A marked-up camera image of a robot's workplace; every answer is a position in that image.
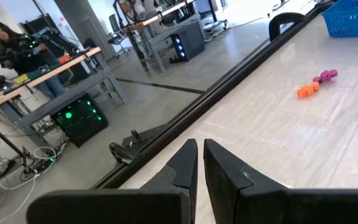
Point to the gray concrete column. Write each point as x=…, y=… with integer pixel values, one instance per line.
x=76, y=18

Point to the black cabinet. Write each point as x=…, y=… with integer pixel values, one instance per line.
x=50, y=23

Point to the black power strip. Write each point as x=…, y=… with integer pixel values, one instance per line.
x=40, y=164

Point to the person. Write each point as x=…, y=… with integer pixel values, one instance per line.
x=26, y=62
x=138, y=6

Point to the black perforated computer tower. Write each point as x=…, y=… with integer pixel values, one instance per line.
x=138, y=146

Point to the black workstation frame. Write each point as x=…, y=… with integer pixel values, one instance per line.
x=134, y=43

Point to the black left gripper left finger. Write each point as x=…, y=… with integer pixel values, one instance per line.
x=166, y=202

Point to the orange Halloween decoration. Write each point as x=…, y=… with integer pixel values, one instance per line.
x=305, y=91

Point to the blue plastic basket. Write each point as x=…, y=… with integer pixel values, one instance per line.
x=350, y=21

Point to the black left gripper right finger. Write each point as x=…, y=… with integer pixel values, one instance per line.
x=244, y=202

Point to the black office chair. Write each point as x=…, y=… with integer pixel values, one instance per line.
x=114, y=23

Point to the wooden top gray workbench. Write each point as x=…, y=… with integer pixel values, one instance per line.
x=166, y=13
x=48, y=74

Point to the black computer tower blue lights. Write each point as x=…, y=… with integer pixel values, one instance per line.
x=188, y=42

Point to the purple Halloween decoration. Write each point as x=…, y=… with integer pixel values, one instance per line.
x=328, y=75

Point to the black computer tower green lights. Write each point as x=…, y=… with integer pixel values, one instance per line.
x=79, y=121

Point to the black aluminium rig frame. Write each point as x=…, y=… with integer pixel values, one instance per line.
x=222, y=100

